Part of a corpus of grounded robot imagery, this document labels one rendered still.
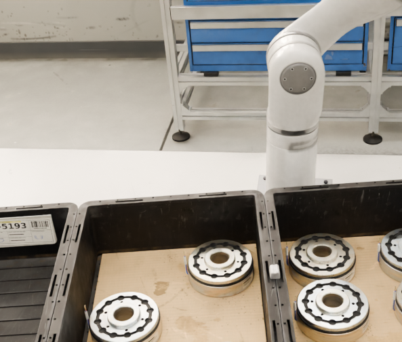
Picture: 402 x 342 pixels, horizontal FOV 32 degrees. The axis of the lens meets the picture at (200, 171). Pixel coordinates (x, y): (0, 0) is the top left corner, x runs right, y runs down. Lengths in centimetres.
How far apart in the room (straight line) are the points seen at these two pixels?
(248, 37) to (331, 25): 169
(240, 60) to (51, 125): 100
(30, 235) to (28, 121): 229
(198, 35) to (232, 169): 135
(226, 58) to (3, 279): 189
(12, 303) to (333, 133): 216
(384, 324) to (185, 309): 29
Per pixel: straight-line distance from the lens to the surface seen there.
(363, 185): 115
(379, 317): 107
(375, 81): 292
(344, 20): 119
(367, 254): 117
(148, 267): 117
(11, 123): 350
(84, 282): 110
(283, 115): 120
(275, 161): 127
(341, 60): 290
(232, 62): 293
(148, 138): 316
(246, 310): 107
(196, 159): 166
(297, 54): 115
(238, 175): 159
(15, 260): 125
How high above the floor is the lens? 159
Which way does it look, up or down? 33 degrees down
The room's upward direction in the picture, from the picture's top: 6 degrees counter-clockwise
